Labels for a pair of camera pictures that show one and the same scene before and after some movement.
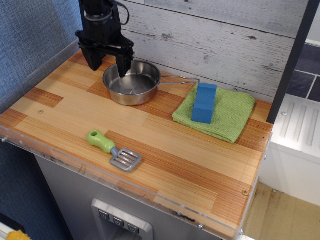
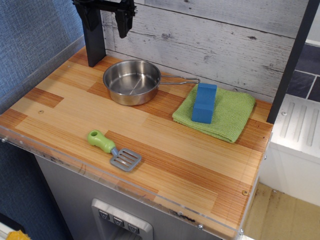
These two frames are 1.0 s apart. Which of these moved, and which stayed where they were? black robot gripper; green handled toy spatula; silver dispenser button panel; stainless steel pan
Moved: black robot gripper
Stayed: silver dispenser button panel; green handled toy spatula; stainless steel pan
